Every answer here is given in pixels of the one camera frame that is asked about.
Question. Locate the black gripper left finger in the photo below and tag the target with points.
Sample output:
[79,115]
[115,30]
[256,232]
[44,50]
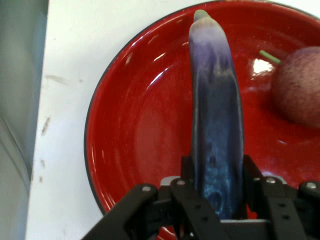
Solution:
[190,207]

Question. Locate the purple toy eggplant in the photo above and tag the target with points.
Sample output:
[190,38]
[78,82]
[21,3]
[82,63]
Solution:
[215,120]

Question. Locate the red round plate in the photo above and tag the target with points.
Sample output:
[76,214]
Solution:
[150,130]

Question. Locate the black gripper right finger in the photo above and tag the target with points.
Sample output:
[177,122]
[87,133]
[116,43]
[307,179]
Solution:
[277,205]

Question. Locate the pink toy lychee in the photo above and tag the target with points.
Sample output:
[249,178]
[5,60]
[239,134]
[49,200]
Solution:
[300,90]

